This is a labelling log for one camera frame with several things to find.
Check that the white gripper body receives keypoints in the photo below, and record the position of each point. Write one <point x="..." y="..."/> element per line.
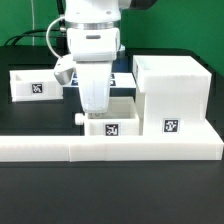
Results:
<point x="94" y="51"/>

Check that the white drawer cabinet frame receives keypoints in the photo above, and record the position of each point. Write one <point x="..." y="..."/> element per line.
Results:
<point x="172" y="95"/>

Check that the white drawer box with tag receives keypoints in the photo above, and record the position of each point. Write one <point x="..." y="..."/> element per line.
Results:
<point x="121" y="119"/>

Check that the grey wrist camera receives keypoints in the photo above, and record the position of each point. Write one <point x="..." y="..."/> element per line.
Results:
<point x="64" y="68"/>

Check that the white L-shaped obstacle wall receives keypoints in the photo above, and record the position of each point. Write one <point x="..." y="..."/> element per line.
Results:
<point x="101" y="148"/>

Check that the white base tag plate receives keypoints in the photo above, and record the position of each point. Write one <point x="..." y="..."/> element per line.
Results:
<point x="117" y="80"/>

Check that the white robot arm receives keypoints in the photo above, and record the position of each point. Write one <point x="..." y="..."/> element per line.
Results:
<point x="100" y="14"/>

